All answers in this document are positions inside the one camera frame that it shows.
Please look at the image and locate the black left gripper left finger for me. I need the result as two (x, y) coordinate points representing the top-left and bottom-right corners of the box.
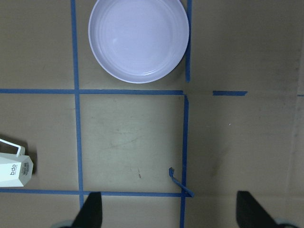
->
(74, 192), (103, 228)

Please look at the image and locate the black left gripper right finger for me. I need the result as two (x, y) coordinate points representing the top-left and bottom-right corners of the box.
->
(236, 191), (278, 228)

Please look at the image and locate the lavender round plate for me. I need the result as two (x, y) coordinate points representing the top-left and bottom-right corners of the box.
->
(88, 0), (190, 84)

